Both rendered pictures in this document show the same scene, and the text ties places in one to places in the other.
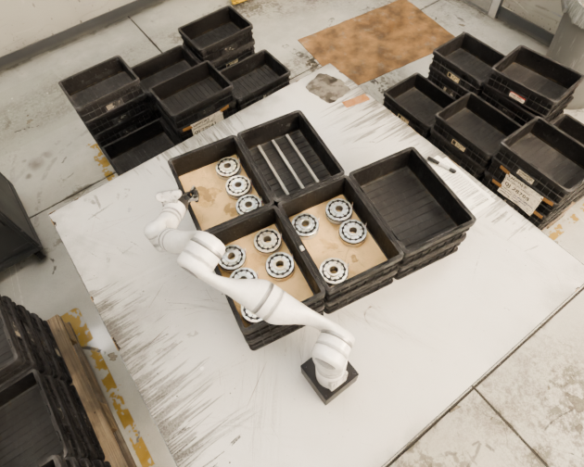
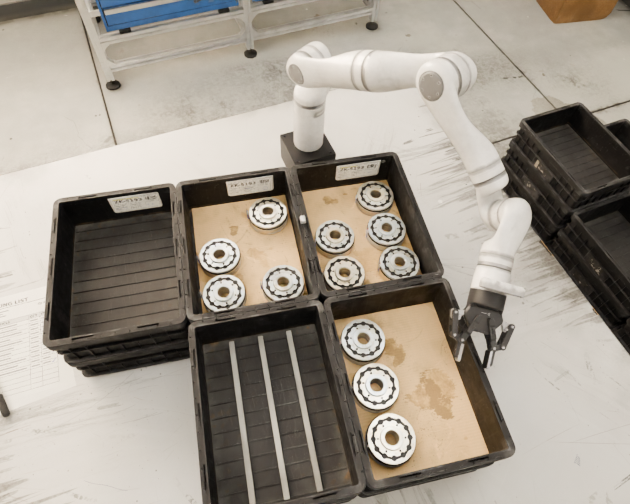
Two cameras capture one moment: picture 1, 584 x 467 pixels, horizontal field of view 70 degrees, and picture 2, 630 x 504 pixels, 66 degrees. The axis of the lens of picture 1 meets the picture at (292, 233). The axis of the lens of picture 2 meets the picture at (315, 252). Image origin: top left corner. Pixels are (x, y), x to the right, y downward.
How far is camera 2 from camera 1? 1.41 m
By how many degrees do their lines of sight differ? 62
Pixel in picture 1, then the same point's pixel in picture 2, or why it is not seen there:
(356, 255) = (229, 233)
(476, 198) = (0, 315)
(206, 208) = (435, 365)
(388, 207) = (146, 289)
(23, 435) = not seen: outside the picture
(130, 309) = (536, 284)
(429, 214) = (97, 263)
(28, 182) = not seen: outside the picture
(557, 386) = not seen: hidden behind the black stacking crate
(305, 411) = (338, 146)
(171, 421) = not seen: hidden behind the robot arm
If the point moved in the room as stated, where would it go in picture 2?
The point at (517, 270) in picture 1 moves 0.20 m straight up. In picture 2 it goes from (39, 209) to (5, 165)
